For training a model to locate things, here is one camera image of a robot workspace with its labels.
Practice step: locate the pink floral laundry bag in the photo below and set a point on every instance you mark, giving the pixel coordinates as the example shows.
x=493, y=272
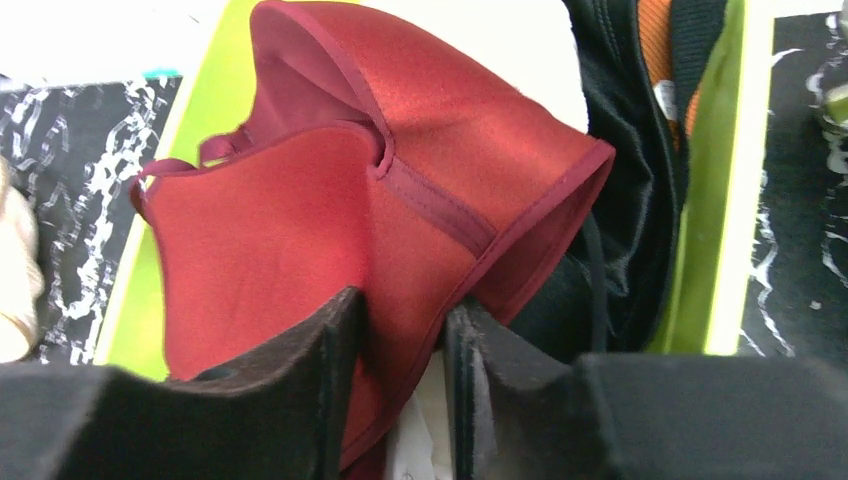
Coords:
x=22, y=281

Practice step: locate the black garment in basin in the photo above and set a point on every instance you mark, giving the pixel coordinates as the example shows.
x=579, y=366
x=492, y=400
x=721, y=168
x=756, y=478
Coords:
x=638, y=210

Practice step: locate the green white marker pen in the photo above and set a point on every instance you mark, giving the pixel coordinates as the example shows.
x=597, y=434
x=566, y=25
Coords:
x=161, y=73

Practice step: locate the dark red bra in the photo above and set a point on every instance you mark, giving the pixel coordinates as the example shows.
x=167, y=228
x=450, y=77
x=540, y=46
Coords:
x=377, y=156

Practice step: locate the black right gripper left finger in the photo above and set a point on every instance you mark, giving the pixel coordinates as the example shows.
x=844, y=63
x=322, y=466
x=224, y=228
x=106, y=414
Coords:
x=276, y=412

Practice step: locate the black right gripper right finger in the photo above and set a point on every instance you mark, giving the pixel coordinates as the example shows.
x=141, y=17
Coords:
x=516, y=413

